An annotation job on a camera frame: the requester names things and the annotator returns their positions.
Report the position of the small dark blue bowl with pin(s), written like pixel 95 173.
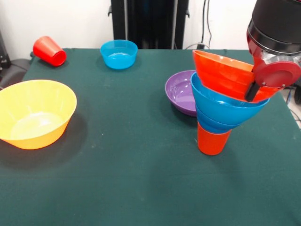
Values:
pixel 211 126

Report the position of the dark green tablecloth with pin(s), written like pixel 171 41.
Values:
pixel 117 188

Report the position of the teal bowl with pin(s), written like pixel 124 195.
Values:
pixel 118 58

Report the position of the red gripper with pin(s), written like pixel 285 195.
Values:
pixel 276 75

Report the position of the red cup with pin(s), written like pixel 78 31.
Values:
pixel 48 50

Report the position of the orange cup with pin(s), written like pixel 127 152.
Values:
pixel 212 143

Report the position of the wide purple bowl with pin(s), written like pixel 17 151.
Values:
pixel 179 94

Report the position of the wide orange bowl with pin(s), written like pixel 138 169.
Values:
pixel 223 77

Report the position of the large blue bowl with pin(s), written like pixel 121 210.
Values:
pixel 223 110

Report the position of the black equipment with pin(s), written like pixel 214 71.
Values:
pixel 3 58

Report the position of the yellow bowl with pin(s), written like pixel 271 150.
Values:
pixel 35 122

